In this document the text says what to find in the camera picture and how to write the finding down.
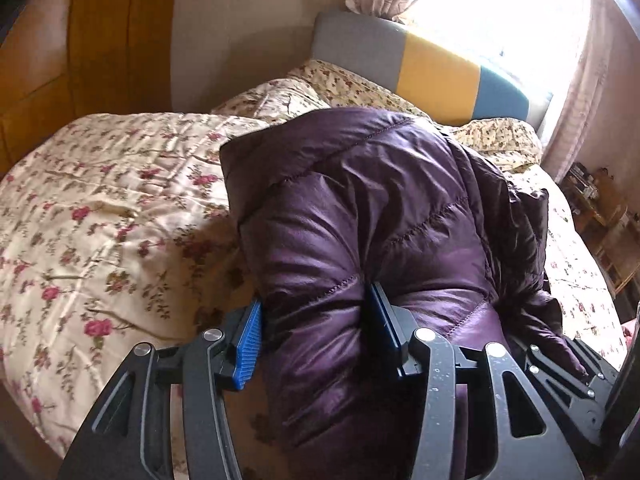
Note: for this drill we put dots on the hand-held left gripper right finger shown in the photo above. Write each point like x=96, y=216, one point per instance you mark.
x=381, y=321

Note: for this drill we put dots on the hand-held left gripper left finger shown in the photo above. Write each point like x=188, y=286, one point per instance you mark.
x=248, y=345

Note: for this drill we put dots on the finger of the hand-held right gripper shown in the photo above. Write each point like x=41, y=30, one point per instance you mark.
x=565, y=385

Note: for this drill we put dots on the purple quilted down jacket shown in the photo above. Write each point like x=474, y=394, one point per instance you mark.
x=350, y=220

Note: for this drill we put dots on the cluttered wooden side table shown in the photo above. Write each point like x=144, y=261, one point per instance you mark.
x=605, y=215

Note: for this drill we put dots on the floral bed cover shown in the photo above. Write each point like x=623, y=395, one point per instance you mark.
x=100, y=220

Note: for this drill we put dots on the floral pillows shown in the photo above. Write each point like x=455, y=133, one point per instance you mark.
x=280, y=97

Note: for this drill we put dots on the grey yellow blue headboard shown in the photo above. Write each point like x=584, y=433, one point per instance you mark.
x=440, y=75

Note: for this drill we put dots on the window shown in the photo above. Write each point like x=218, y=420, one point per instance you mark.
x=500, y=15

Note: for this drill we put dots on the wooden wardrobe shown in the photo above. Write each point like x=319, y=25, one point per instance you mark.
x=75, y=50

